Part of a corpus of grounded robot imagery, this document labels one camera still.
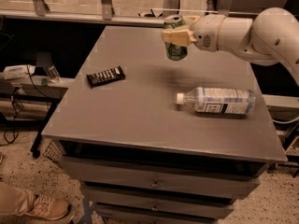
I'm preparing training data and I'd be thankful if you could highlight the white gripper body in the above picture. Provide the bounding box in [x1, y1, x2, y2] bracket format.
[193, 15, 225, 52]

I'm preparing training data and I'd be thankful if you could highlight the crushed green soda can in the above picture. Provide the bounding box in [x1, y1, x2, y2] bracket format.
[164, 14, 188, 61]

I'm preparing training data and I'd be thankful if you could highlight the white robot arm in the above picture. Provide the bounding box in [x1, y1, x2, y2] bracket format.
[161, 7, 299, 84]

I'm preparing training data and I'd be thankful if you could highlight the small upright water bottle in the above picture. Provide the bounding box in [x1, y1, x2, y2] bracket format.
[44, 65, 61, 83]

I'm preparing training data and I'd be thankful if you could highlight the clear plastic bottle lying down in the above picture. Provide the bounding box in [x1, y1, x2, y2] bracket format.
[177, 87, 255, 115]

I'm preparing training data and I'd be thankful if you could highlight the dark chocolate bar wrapper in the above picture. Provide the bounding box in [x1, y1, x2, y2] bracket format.
[86, 66, 126, 88]

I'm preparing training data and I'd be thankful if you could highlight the metal window railing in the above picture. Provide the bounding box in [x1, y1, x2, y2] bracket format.
[0, 0, 299, 30]

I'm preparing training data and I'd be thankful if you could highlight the grey drawer cabinet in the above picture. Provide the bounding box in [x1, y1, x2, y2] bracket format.
[43, 26, 286, 224]

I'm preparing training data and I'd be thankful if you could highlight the low side bench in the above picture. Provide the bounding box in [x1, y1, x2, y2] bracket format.
[0, 76, 74, 158]

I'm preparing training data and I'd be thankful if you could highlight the white tissue pack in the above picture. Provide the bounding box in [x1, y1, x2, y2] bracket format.
[2, 64, 36, 80]

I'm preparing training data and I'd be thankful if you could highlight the beige sneaker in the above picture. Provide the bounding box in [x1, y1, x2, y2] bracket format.
[25, 194, 71, 220]

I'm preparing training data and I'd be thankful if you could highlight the black cable on floor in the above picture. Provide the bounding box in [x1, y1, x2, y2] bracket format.
[2, 63, 50, 146]

